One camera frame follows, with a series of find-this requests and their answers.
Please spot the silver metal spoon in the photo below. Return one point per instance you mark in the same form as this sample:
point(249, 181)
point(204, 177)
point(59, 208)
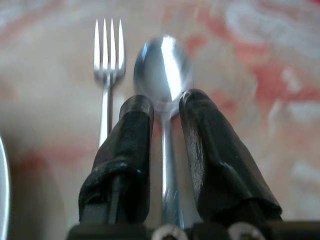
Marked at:
point(162, 72)

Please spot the silver metal fork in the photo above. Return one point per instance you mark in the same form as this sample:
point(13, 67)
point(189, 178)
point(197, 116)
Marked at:
point(108, 72)

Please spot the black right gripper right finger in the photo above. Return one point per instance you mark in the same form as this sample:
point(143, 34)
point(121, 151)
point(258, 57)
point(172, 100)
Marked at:
point(212, 155)

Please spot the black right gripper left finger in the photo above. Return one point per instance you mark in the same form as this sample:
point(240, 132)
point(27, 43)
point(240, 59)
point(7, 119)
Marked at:
point(130, 150)

